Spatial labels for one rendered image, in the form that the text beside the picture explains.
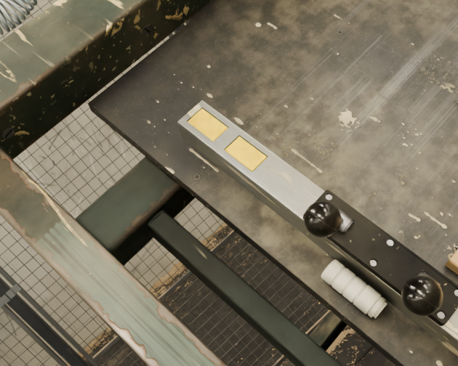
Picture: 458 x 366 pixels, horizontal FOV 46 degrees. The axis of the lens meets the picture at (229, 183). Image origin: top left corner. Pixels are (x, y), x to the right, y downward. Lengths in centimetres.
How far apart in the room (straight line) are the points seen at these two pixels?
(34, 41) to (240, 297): 45
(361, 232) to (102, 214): 36
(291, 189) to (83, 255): 27
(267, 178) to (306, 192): 5
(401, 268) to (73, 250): 39
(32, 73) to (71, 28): 9
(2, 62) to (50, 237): 26
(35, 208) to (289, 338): 36
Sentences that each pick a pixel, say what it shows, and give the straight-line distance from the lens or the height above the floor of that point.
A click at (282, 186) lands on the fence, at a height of 152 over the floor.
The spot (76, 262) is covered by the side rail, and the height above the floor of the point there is 161.
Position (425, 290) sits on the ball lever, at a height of 143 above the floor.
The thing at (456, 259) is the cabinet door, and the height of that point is 133.
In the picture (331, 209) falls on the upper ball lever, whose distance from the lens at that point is 56.
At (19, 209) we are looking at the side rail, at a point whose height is 170.
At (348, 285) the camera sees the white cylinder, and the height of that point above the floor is 140.
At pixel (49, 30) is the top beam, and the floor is 186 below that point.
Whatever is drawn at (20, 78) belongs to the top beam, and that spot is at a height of 183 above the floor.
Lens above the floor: 175
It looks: 15 degrees down
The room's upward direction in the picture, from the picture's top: 39 degrees counter-clockwise
